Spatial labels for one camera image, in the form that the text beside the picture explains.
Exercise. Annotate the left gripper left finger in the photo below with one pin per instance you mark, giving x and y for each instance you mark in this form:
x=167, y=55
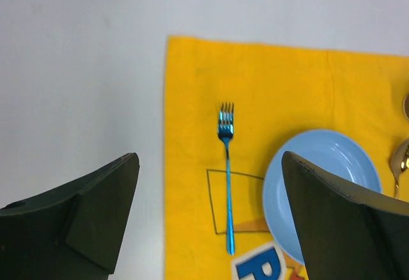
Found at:
x=74, y=231

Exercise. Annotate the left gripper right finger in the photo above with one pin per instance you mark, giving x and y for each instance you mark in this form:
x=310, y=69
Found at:
x=345, y=231

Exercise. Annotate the light blue plate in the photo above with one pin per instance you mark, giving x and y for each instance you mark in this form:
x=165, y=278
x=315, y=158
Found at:
x=328, y=149

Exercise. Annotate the gold spoon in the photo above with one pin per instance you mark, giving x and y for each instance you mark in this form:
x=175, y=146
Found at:
x=398, y=164

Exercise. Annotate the metal cup brown base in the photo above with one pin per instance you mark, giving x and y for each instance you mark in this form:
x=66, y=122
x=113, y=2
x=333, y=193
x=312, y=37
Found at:
x=406, y=106

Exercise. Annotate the yellow Pikachu cloth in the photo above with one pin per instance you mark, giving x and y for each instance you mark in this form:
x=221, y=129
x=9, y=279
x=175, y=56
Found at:
x=277, y=92

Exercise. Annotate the blue fork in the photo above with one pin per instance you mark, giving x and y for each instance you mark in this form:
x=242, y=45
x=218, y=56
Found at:
x=225, y=134

